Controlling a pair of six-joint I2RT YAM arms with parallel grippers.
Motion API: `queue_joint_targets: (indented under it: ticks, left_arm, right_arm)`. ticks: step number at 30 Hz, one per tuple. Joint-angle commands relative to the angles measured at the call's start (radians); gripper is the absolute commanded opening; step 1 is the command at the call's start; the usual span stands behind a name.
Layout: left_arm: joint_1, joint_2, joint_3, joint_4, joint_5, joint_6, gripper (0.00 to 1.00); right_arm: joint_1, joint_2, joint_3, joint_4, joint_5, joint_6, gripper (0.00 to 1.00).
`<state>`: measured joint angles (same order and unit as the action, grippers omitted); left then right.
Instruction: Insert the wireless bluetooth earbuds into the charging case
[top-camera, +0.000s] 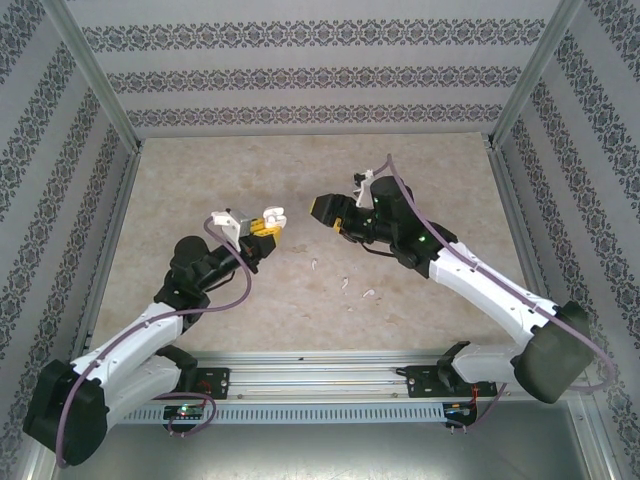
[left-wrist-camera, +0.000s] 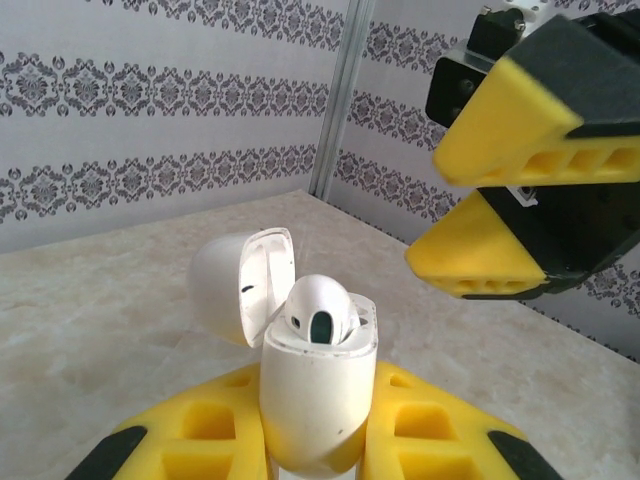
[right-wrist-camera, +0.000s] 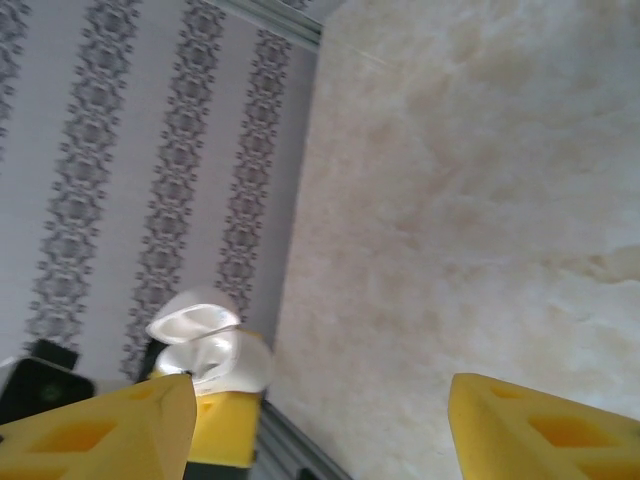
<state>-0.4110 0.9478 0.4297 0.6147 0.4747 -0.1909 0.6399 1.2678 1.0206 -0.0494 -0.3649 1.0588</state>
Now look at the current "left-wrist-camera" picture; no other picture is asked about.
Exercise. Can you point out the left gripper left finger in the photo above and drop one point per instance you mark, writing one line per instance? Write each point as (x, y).
(165, 450)

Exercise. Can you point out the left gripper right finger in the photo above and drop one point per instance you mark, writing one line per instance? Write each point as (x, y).
(465, 450)

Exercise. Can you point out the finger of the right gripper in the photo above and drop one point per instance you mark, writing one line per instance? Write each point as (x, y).
(525, 115)
(475, 250)

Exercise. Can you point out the white rounded earbud charging case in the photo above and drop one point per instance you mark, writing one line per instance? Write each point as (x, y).
(310, 390)

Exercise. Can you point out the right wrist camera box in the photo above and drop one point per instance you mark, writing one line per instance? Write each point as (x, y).
(455, 90)

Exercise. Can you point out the aluminium corner post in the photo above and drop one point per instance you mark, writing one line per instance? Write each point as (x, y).
(345, 100)

